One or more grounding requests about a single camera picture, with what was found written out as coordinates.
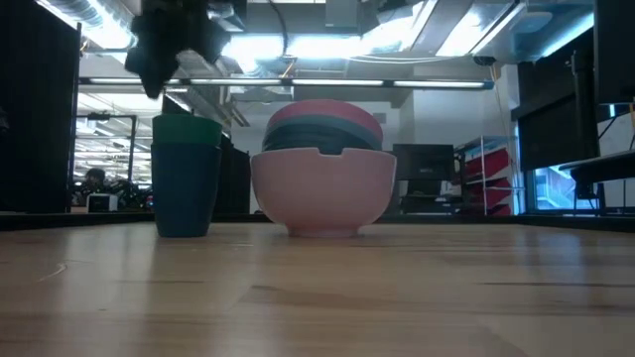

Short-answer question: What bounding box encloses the white box device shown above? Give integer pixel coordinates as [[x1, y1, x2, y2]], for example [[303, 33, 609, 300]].
[[85, 192, 120, 213]]

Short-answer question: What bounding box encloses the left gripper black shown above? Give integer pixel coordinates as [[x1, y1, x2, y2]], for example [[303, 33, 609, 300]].
[[123, 0, 248, 100]]

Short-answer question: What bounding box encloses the dark desk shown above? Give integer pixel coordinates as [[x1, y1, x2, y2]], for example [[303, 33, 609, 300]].
[[557, 150, 635, 215]]

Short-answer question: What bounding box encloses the long ceiling light bar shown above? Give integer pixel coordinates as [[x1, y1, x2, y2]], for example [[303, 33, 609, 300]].
[[78, 75, 495, 91]]

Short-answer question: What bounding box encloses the person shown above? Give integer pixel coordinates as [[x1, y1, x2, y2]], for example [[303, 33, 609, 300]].
[[73, 167, 118, 205]]

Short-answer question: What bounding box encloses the black hanging cable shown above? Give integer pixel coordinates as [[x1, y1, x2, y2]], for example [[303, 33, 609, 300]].
[[266, 0, 291, 57]]

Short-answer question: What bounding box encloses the green bowl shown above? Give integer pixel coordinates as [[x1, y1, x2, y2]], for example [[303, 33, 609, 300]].
[[263, 114, 384, 152]]

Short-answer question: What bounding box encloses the black computer monitor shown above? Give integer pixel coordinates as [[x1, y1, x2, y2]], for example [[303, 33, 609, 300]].
[[391, 143, 456, 181]]

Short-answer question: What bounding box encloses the blue plastic cup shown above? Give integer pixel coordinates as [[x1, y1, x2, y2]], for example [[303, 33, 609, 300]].
[[150, 142, 223, 239]]

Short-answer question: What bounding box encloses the stack of coloured plates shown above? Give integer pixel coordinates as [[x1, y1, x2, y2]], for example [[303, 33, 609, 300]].
[[266, 98, 384, 145]]

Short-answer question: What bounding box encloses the large black screen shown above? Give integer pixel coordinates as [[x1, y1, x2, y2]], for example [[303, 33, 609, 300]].
[[592, 0, 635, 106]]

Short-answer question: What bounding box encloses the dark partition wall panel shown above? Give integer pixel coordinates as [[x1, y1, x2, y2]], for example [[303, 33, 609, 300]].
[[212, 132, 252, 215]]

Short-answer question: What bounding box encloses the white shelf with red bins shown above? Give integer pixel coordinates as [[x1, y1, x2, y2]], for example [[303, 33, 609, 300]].
[[454, 135, 525, 217]]

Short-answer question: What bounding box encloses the black metal frame stand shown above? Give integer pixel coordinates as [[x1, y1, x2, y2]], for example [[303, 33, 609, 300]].
[[73, 113, 139, 183]]

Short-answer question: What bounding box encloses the pink bowl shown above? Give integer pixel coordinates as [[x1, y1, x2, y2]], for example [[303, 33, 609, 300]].
[[250, 146, 398, 239]]

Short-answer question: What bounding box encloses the black curtain panel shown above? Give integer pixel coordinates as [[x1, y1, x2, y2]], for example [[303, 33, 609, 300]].
[[0, 0, 82, 215]]

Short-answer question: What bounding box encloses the dark blue bowl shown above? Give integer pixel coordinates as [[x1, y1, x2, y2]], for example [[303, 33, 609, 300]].
[[261, 123, 383, 157]]

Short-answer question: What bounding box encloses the green plastic cup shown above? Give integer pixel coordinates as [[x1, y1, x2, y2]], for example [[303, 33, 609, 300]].
[[152, 113, 223, 148]]

